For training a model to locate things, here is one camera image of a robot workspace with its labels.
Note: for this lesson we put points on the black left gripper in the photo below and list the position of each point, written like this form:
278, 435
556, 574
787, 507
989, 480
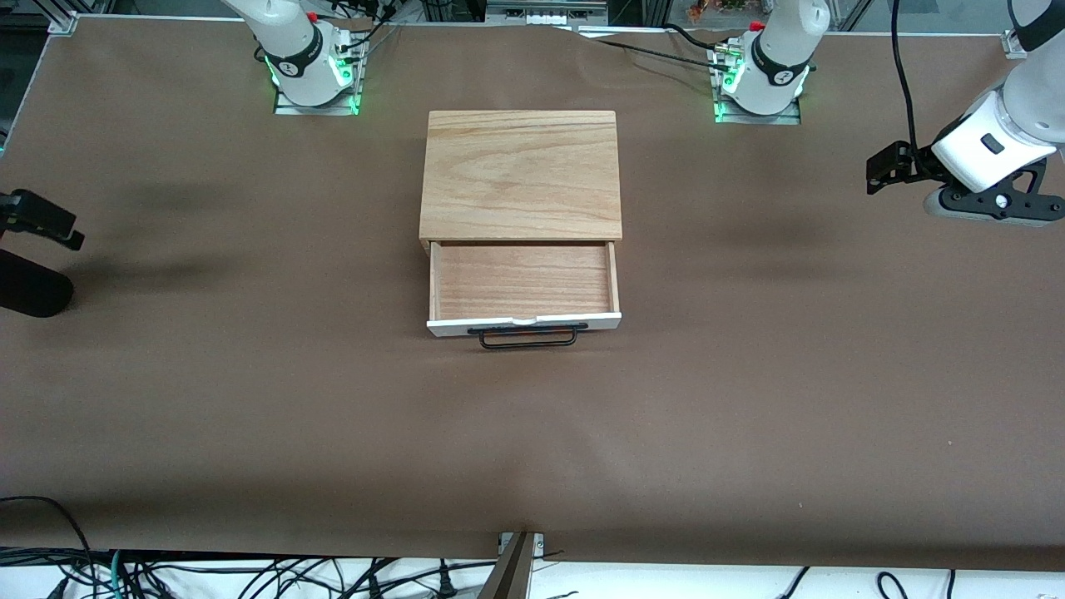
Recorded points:
916, 162

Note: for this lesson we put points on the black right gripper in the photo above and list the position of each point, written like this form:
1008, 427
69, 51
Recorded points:
33, 214

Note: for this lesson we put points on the white-fronted wooden drawer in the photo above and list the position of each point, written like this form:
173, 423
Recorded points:
524, 279

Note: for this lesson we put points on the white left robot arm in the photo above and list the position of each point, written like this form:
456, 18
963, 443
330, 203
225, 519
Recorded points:
982, 154

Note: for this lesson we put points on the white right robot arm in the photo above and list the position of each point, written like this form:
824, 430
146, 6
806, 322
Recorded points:
299, 66

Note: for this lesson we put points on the light wooden drawer cabinet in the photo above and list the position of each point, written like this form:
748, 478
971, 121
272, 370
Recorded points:
520, 175

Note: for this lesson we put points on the black cylinder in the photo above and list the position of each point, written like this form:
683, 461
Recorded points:
29, 284

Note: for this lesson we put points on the orange background items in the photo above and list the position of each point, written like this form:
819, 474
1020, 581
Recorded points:
707, 10

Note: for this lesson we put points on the grey background device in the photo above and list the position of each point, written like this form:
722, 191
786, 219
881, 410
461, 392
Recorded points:
545, 12

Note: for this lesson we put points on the brown table cover sheet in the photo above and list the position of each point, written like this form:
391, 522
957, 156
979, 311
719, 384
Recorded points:
532, 433

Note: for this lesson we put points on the aluminium frame profile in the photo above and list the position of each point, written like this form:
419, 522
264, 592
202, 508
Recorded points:
1013, 46

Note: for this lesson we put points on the aluminium frame corner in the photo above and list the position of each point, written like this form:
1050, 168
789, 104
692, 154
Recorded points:
62, 23

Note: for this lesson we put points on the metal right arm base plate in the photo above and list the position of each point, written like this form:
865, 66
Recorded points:
287, 108

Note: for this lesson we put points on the aluminium bracket with bar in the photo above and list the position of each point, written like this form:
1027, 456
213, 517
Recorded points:
514, 570

